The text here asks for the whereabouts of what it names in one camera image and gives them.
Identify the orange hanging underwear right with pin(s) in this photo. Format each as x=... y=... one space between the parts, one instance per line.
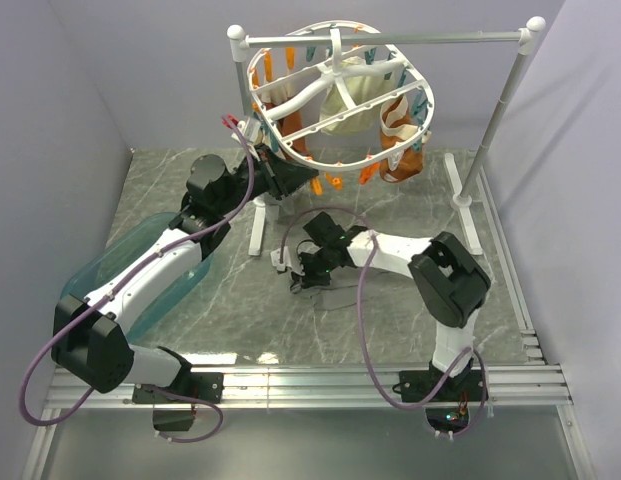
x=396 y=127

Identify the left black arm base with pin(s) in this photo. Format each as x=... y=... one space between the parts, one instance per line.
x=174 y=407

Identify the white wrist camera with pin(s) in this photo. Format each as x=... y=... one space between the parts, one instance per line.
x=282 y=261
x=251 y=129

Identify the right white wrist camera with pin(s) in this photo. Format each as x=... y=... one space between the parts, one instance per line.
x=282 y=261

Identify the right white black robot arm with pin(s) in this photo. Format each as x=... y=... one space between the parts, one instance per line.
x=452 y=285

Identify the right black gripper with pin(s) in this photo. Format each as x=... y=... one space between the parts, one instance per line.
x=306 y=277

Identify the teal plastic basin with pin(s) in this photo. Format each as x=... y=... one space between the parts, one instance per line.
x=119 y=254

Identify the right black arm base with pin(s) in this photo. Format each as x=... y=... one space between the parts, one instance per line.
x=448 y=412

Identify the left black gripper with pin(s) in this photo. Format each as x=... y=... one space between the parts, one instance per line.
x=282 y=177

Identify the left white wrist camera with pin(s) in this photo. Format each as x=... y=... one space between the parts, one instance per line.
x=251 y=129

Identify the aluminium mounting rail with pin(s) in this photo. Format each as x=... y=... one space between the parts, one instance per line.
x=319 y=387

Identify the white oval clip hanger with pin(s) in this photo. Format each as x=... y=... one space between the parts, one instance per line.
x=331 y=78

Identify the orange front clip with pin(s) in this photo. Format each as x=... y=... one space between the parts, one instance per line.
x=368 y=172

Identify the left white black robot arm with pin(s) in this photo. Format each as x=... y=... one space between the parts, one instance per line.
x=92 y=329

